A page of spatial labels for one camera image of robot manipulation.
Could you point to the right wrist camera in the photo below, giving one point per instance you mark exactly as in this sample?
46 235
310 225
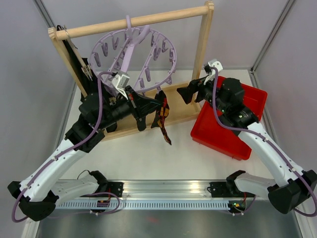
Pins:
212 68

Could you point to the red plastic bin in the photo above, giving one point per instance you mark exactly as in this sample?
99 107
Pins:
215 138

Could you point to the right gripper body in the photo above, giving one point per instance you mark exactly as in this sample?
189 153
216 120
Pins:
204 90

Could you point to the black hanging clothes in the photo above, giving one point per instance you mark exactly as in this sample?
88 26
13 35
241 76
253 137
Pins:
90 86

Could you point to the aluminium mounting rail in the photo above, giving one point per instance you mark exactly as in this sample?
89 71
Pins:
171 189

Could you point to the metal clip hanger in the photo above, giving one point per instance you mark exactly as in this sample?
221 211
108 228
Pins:
87 71

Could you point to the white slotted cable duct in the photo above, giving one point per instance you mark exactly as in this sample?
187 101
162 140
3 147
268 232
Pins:
150 204

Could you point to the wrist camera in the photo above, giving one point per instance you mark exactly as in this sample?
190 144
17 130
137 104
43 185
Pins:
212 68
120 81

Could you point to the wooden hanger rack frame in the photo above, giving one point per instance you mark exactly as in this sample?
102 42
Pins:
61 39

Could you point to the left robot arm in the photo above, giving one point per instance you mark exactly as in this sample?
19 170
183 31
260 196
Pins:
38 195

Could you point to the argyle patterned sock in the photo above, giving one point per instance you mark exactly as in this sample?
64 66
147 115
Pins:
161 114

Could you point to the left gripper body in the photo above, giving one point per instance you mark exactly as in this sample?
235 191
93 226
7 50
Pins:
132 101

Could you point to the black sock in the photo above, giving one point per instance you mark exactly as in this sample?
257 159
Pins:
141 123

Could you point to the purple round clip hanger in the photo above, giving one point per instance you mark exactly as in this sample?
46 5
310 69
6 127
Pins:
134 50

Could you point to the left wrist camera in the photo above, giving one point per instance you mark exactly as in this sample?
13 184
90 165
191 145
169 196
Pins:
120 81

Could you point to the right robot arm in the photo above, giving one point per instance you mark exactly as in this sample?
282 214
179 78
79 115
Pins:
290 185

